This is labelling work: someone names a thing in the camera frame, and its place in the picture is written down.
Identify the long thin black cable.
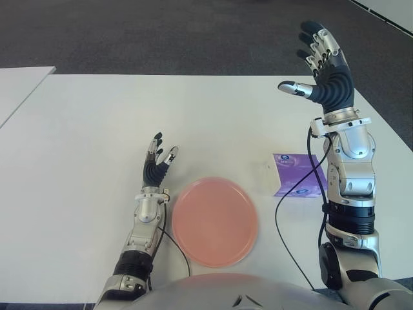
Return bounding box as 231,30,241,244
275,137,333,291

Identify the purple tissue paper pack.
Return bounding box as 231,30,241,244
259,153,328,198

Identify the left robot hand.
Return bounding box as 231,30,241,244
141,131,179,188

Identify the black cable with loop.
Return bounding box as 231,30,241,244
146,193,191,291

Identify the silver robot torso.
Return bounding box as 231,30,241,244
128,273,349,310

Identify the white side table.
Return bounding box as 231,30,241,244
0,66,56,129

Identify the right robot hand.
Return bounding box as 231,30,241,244
277,21,356,116

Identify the thick black strapped cable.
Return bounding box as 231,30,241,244
307,125,329,249

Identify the pink round plate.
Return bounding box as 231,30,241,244
171,176,259,268

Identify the white panel with black edge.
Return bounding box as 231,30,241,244
350,0,413,36

